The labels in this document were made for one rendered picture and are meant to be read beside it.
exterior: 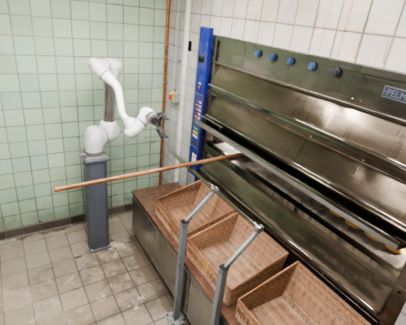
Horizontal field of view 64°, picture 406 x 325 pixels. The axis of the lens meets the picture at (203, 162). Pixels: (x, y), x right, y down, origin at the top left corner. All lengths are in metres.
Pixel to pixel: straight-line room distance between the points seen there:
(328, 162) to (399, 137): 0.42
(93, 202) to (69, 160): 0.59
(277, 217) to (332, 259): 0.47
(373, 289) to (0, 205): 3.18
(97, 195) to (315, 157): 1.98
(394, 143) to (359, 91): 0.31
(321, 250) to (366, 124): 0.81
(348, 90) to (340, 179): 0.48
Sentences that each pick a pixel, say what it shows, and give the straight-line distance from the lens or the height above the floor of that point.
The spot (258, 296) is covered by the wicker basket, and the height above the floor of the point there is 0.67.
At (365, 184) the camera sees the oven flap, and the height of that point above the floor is 1.54.
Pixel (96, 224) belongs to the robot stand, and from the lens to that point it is 3.31.
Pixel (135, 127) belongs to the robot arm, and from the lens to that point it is 2.55.
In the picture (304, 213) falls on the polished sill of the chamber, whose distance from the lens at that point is 2.16.
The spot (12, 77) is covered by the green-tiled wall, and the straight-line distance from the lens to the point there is 3.24.
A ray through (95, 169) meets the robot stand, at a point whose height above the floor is 0.91.
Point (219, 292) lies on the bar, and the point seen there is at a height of 0.78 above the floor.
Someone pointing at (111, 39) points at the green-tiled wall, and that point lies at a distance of 3.32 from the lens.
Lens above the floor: 2.26
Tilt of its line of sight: 25 degrees down
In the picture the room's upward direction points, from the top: 6 degrees clockwise
